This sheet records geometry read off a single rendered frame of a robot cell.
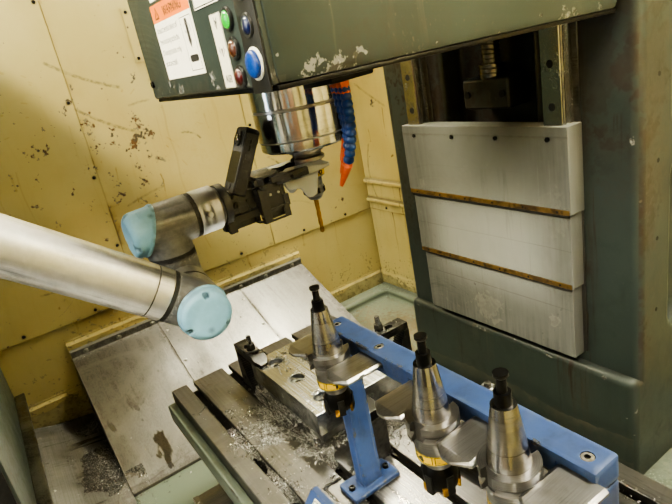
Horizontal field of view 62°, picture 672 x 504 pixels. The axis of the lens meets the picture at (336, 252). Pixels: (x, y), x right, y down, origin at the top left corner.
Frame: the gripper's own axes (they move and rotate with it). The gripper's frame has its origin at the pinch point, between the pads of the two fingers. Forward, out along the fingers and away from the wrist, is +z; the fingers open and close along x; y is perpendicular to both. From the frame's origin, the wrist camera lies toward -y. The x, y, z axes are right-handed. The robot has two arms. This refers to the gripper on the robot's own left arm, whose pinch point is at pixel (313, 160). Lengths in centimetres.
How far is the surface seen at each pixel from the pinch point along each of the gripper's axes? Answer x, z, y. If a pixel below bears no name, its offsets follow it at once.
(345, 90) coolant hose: 20.1, -3.9, -12.5
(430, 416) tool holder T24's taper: 47, -20, 21
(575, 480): 62, -15, 23
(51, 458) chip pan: -79, -63, 76
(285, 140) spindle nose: 5.0, -7.3, -5.8
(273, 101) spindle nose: 4.5, -7.5, -12.2
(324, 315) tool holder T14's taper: 25.3, -18.2, 15.9
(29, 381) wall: -101, -61, 60
